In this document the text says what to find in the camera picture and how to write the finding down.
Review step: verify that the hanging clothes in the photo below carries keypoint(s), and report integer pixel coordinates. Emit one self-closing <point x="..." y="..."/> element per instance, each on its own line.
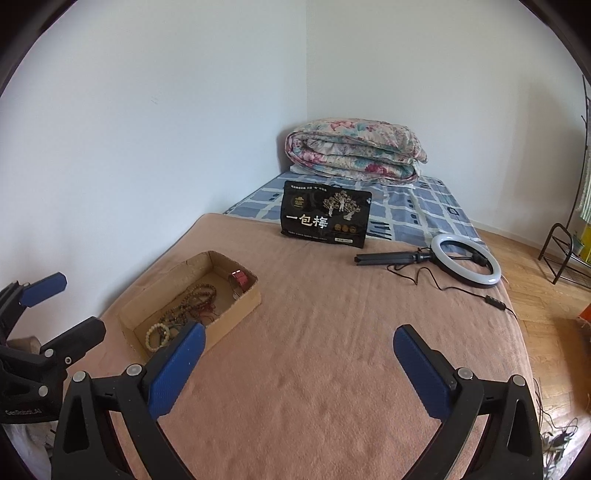
<point x="587" y="194"/>

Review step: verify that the black folded tripod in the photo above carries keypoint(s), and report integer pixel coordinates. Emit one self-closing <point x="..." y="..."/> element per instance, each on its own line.
<point x="388" y="258"/>

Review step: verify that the yellow crate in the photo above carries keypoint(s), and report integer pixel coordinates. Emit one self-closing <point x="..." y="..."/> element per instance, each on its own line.
<point x="586" y="251"/>

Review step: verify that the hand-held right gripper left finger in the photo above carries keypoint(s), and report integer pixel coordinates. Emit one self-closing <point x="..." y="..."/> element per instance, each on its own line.
<point x="178" y="369"/>

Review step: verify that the pink blanket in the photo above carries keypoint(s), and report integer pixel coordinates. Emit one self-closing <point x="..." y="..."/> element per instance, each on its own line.
<point x="300" y="323"/>

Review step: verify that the black metal rack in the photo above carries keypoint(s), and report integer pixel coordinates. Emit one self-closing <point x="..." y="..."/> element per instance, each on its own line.
<point x="559" y="225"/>

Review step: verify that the orange patterned box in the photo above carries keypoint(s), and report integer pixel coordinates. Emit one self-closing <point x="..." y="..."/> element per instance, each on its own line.
<point x="585" y="317"/>

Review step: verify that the blue checked bed sheet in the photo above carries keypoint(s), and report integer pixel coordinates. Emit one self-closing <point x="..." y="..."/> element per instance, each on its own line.
<point x="415" y="207"/>

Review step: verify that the black snack bag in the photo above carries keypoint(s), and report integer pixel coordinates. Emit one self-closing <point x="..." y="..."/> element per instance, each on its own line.
<point x="323" y="207"/>

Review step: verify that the cardboard box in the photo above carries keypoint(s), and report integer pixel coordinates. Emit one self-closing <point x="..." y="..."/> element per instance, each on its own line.
<point x="240" y="300"/>

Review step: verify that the folded floral quilt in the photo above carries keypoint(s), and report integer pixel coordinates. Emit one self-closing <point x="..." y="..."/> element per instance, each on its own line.
<point x="351" y="147"/>

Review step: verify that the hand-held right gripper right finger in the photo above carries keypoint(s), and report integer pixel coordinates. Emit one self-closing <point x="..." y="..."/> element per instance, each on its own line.
<point x="420" y="374"/>

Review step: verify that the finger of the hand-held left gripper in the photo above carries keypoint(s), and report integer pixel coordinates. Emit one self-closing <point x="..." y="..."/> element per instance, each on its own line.
<point x="78" y="337"/>
<point x="44" y="288"/>

